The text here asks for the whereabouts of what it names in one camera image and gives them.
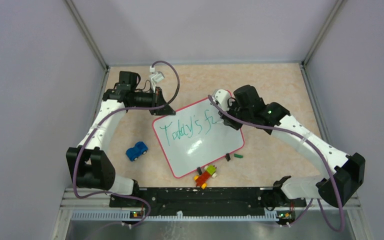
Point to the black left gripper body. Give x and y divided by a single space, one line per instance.
157 96

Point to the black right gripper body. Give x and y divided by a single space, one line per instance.
234 108

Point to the green marker cap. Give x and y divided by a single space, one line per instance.
238 156

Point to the pink-framed whiteboard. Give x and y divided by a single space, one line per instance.
195 137

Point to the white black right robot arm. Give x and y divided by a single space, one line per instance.
340 173

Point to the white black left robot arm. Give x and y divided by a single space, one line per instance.
88 163

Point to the blue toy car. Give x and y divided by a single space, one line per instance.
139 149

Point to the red yellow toy brick car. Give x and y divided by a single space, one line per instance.
210 171

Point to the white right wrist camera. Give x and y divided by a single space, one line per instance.
221 98

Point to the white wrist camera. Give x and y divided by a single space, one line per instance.
221 98
155 76

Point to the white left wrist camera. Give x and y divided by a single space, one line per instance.
155 76

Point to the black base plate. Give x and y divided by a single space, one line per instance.
209 202

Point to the aluminium frame rail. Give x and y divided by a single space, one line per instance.
92 218

